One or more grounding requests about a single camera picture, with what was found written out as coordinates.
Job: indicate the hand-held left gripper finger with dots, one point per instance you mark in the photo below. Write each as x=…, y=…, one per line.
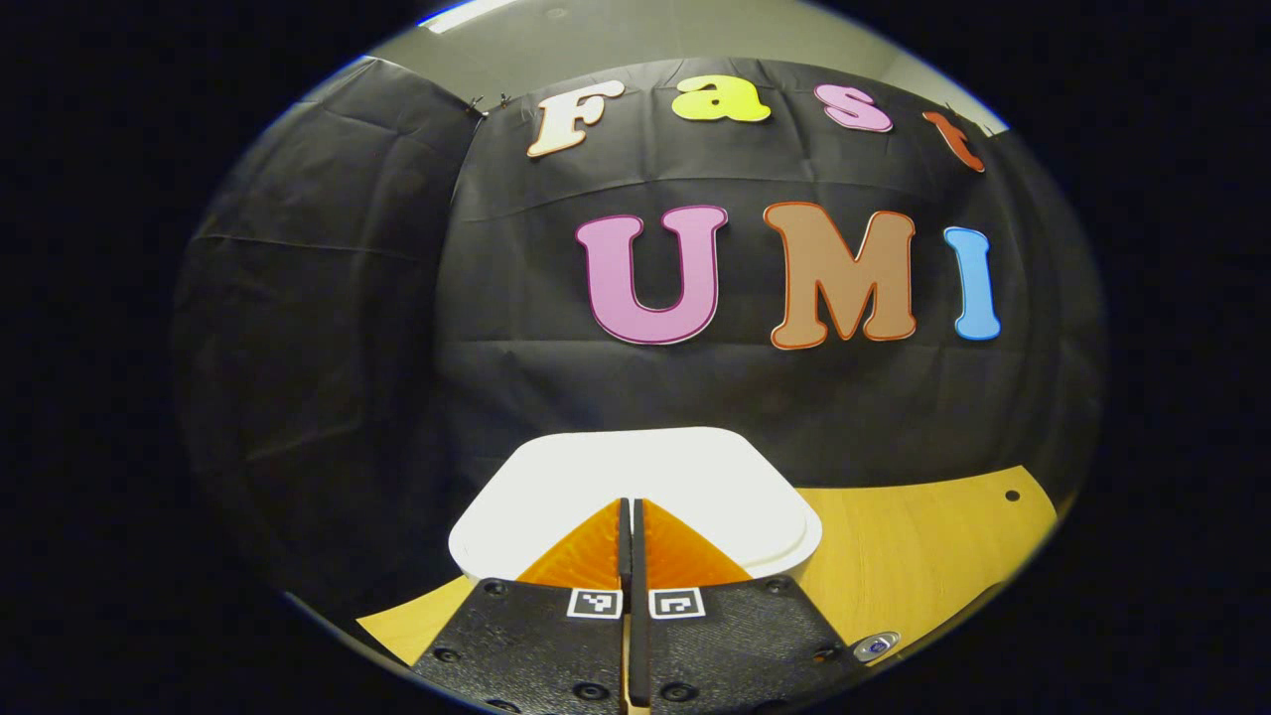
x=638, y=566
x=625, y=556

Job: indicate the silver blue pop can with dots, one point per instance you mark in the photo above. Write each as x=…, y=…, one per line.
x=876, y=646

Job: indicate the wooden desktop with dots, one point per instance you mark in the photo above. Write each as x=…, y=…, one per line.
x=923, y=546

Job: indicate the white desktop garbage bin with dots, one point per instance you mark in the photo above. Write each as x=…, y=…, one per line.
x=635, y=467

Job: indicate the black backdrop cloth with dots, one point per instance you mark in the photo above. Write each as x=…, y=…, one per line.
x=397, y=348

